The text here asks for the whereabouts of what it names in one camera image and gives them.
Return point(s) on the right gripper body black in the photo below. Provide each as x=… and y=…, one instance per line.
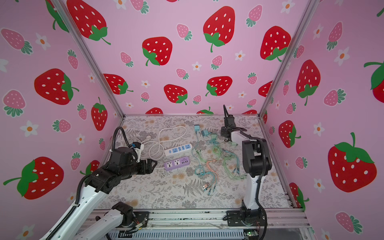
x=224, y=130

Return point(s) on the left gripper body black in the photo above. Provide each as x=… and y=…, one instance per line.
x=140, y=168

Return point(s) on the teal charger plug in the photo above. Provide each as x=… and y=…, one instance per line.
x=197, y=128

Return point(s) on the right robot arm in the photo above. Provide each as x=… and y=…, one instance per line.
x=256, y=163

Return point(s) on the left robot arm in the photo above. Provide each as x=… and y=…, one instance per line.
x=123, y=164

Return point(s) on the purple power strip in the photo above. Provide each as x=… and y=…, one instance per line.
x=176, y=164

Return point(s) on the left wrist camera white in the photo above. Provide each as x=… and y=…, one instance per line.
x=138, y=146

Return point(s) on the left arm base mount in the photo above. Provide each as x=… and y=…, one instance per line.
x=135, y=218

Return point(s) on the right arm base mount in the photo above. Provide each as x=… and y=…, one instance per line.
x=239, y=218

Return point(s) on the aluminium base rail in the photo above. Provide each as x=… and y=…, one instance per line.
x=216, y=224

